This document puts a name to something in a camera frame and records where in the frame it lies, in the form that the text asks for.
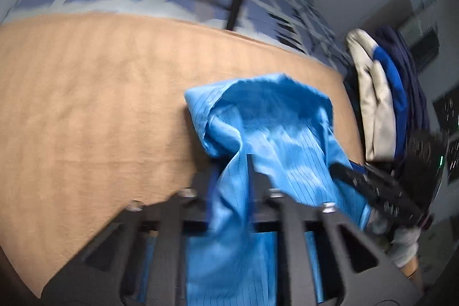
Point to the tan blanket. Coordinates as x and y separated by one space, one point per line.
89 94

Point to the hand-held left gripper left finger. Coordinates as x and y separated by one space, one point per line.
202 193

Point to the person's right hand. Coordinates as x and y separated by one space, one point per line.
403 245

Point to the navy folded garment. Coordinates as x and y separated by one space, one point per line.
412 76

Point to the pile of folded clothes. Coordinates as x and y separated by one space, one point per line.
373 101

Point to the royal blue folded garment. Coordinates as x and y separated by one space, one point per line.
394 87

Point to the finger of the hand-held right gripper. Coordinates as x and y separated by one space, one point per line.
358 184

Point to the dark cabinet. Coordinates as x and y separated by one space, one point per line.
450 119

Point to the person's right forearm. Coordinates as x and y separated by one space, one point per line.
412 270

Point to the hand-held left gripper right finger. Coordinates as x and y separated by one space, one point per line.
255 184

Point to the light blue striped garment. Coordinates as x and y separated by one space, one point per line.
272 119

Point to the black folded garment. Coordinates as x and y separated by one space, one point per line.
353 101

